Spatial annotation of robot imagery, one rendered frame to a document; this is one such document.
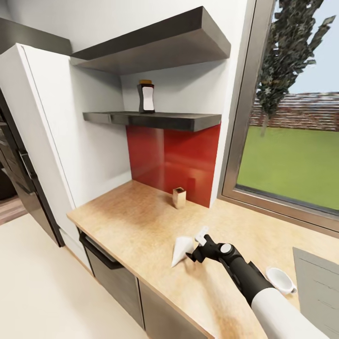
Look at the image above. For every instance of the bottle of coffee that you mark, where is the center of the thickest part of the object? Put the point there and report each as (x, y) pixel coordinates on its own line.
(145, 90)

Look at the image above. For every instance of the coffee cup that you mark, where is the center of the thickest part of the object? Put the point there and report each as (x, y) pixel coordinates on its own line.
(281, 281)

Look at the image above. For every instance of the fridge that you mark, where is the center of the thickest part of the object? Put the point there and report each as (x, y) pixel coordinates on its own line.
(75, 161)

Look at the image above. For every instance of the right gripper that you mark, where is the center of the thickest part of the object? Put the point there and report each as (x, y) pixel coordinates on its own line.
(202, 252)

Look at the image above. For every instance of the paper coffee filter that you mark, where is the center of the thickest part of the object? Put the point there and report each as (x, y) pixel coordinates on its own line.
(182, 246)

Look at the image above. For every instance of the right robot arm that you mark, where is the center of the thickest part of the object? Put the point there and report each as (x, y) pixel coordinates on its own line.
(277, 316)

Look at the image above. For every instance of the drop in sink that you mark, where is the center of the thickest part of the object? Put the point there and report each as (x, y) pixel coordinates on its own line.
(318, 291)

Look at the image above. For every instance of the water glass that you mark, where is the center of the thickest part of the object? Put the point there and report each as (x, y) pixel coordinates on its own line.
(179, 198)

